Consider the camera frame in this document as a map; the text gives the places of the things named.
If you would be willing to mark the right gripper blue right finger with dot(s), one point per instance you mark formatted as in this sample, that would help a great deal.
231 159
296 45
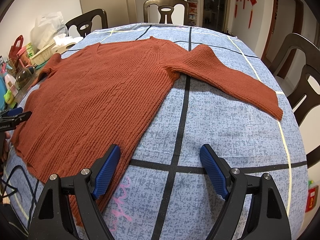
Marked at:
217 170

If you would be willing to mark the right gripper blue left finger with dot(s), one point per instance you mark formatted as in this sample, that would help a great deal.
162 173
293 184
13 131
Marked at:
103 170

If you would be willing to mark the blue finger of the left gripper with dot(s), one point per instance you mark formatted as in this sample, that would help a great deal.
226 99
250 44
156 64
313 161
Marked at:
15 111

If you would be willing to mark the rust red knit sweater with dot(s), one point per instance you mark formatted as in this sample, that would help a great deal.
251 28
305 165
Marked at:
108 94

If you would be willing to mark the person's left hand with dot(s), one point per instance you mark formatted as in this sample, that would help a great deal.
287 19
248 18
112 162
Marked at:
4 155

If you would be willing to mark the blue checked table cloth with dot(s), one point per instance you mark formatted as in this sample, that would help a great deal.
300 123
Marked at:
165 194

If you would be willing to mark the red small bag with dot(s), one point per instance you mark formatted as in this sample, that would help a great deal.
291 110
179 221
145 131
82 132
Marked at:
15 48

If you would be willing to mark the cream woven basket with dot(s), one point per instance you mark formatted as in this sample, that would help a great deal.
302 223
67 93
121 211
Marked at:
43 55

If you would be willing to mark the white tissue box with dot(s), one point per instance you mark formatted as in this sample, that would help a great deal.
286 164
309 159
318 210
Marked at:
62 40

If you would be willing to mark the white plastic bag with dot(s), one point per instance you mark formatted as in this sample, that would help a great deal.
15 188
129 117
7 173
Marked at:
46 28

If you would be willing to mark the dark chair near right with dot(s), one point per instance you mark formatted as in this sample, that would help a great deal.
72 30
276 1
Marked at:
304 97

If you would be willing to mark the dark chair far left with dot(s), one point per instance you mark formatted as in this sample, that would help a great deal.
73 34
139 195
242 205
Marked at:
84 22

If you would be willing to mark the dark chair right side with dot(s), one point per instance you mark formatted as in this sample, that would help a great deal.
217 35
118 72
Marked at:
284 57

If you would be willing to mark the shoe rack with shoes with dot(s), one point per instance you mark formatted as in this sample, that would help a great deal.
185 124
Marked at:
192 13

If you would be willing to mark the dark chair at far end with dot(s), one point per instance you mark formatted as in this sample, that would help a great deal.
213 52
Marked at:
166 9

